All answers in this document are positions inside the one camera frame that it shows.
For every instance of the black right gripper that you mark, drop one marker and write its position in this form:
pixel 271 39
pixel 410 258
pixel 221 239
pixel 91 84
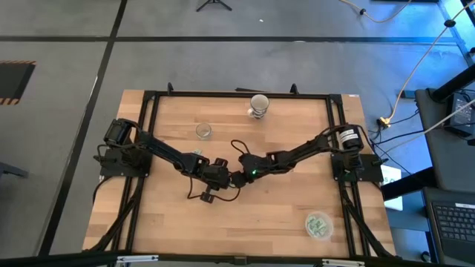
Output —
pixel 250 163

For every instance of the black tripod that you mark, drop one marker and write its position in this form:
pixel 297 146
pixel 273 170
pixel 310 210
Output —
pixel 213 3

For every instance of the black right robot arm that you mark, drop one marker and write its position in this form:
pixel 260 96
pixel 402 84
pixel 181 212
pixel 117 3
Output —
pixel 304 148

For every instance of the silver metal bracket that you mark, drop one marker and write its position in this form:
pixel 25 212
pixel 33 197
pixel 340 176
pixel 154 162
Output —
pixel 343 263
pixel 137 259

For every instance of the green white stevia packet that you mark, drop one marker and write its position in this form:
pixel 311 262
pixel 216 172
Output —
pixel 197 151
pixel 315 223
pixel 322 233

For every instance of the clear glass jar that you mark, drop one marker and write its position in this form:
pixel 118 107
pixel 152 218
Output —
pixel 203 131

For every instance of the laptop keyboard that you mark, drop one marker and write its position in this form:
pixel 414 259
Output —
pixel 456 222

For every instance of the grey desk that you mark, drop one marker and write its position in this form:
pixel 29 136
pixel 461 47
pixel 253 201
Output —
pixel 445 155

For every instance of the blue and white mug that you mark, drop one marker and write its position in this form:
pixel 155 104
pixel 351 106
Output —
pixel 258 107

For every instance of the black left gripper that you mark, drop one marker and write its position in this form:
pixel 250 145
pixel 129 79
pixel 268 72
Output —
pixel 217 176

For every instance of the grey chair base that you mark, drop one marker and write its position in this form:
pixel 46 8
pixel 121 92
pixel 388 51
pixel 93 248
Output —
pixel 11 170

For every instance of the black hazard striped mat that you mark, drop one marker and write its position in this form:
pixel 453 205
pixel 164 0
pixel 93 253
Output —
pixel 15 81

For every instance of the clear plastic bowl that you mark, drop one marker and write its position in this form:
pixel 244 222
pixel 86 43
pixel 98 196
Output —
pixel 319 238

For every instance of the white paper sheet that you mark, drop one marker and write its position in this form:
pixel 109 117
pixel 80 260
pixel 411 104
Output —
pixel 393 174

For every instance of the black table frame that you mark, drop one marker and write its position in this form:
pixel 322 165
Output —
pixel 222 94

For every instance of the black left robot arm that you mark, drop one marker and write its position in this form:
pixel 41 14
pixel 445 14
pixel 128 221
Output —
pixel 163 148

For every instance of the black power adapter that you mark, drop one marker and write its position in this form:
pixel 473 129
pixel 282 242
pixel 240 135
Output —
pixel 462 113

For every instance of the yellow power plug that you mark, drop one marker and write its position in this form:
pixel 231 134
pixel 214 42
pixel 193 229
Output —
pixel 384 121

